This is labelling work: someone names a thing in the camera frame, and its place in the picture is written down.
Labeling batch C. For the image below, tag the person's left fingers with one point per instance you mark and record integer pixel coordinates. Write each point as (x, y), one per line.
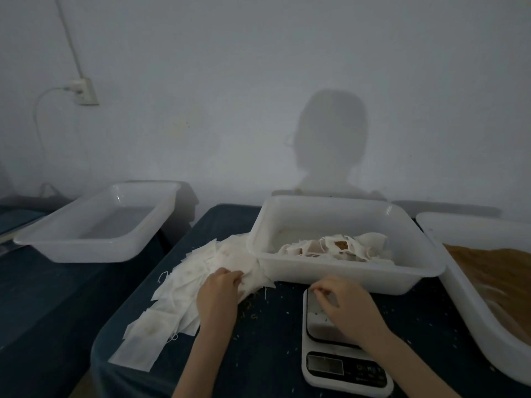
(232, 276)

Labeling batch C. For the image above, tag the person's right fingers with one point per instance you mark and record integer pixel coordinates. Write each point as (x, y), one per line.
(325, 288)

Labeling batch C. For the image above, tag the dark blue tablecloth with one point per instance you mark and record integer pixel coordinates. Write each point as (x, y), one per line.
(45, 302)
(273, 348)

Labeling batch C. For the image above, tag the white plastic tub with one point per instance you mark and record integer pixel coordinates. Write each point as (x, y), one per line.
(344, 277)
(103, 227)
(468, 302)

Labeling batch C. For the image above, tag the person's right hand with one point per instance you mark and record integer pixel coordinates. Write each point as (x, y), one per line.
(352, 310)

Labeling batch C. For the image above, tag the white wall socket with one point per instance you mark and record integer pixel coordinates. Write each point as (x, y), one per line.
(86, 91)

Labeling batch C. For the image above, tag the heap of filled tea sachets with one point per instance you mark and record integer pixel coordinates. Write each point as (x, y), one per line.
(332, 248)

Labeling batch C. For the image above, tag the person's right forearm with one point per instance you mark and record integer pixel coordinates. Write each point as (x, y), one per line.
(408, 368)

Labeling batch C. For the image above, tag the white filter bag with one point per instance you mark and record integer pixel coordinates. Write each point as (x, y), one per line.
(254, 277)

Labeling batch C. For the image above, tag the white digital kitchen scale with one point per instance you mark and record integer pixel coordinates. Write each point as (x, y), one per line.
(344, 370)

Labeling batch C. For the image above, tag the person's left forearm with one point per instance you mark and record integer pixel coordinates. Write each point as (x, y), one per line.
(203, 360)

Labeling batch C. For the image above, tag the pile of empty white sachets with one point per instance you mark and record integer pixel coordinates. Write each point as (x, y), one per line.
(174, 294)

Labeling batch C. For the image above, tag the person's left hand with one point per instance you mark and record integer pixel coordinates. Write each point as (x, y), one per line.
(216, 300)

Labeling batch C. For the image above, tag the brown loose tea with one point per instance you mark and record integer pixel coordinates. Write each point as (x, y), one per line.
(498, 273)

